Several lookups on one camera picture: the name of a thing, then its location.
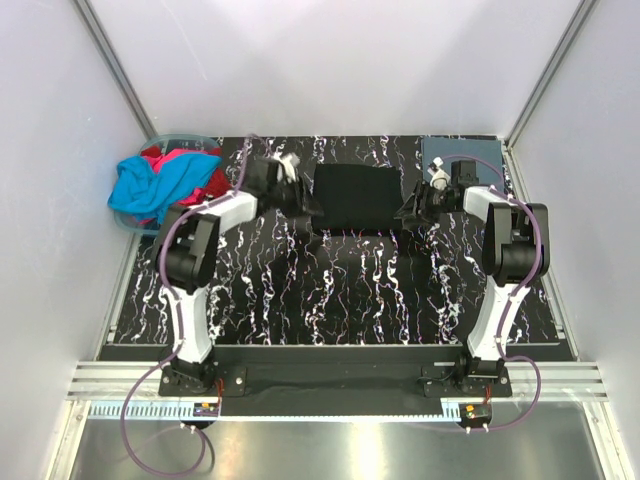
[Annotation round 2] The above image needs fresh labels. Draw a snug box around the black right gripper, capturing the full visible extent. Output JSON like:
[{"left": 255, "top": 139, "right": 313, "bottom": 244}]
[{"left": 393, "top": 180, "right": 457, "bottom": 228}]

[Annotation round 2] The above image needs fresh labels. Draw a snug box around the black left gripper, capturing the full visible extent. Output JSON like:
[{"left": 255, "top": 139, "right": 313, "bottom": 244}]
[{"left": 267, "top": 176, "right": 322, "bottom": 220}]

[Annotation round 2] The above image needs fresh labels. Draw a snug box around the black t shirt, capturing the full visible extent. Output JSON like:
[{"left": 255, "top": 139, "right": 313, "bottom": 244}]
[{"left": 311, "top": 163, "right": 403, "bottom": 231}]

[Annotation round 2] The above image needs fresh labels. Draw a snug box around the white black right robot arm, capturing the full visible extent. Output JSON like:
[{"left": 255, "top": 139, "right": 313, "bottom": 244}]
[{"left": 395, "top": 155, "right": 550, "bottom": 397}]

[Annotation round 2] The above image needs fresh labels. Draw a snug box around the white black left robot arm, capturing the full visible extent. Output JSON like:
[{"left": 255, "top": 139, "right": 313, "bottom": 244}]
[{"left": 154, "top": 153, "right": 322, "bottom": 396}]

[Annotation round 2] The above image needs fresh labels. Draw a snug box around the red t shirt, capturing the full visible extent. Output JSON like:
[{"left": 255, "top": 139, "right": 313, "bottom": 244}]
[{"left": 141, "top": 146, "right": 231, "bottom": 203}]

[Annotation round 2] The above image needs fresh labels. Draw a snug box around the folded grey-blue t shirt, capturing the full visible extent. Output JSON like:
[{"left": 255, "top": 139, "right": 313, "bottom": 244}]
[{"left": 422, "top": 136, "right": 504, "bottom": 187}]

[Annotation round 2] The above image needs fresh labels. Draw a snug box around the pink t shirt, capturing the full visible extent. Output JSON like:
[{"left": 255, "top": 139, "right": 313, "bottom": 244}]
[{"left": 147, "top": 149, "right": 220, "bottom": 224}]

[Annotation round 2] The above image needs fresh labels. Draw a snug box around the bright blue t shirt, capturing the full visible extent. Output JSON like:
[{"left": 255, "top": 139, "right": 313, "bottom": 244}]
[{"left": 107, "top": 149, "right": 221, "bottom": 223}]

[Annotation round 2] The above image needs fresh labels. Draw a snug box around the teal plastic laundry basket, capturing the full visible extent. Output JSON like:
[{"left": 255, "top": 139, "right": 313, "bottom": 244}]
[{"left": 110, "top": 134, "right": 221, "bottom": 237}]

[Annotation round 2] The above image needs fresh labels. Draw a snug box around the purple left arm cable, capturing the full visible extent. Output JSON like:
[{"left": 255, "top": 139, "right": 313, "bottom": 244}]
[{"left": 122, "top": 133, "right": 259, "bottom": 474}]

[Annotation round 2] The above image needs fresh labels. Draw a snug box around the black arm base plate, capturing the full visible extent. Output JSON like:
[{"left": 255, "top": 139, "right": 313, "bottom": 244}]
[{"left": 159, "top": 345, "right": 512, "bottom": 406}]

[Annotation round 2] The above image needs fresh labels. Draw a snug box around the aluminium frame post left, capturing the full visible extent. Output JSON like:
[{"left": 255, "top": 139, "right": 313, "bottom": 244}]
[{"left": 70, "top": 0, "right": 157, "bottom": 140}]

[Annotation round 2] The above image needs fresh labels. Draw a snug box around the aluminium frame post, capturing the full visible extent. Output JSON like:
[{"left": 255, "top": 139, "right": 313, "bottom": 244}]
[
  {"left": 70, "top": 0, "right": 157, "bottom": 140},
  {"left": 504, "top": 0, "right": 599, "bottom": 149}
]

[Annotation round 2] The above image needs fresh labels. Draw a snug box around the aluminium frame post right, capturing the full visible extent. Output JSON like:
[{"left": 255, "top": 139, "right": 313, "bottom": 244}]
[{"left": 504, "top": 0, "right": 599, "bottom": 149}]

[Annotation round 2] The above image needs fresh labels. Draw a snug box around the aluminium front rail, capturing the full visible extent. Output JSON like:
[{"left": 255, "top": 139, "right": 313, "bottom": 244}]
[{"left": 67, "top": 362, "right": 169, "bottom": 399}]

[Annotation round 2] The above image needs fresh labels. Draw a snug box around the white slotted cable duct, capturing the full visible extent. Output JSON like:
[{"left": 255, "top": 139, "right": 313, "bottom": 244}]
[{"left": 89, "top": 399, "right": 461, "bottom": 422}]

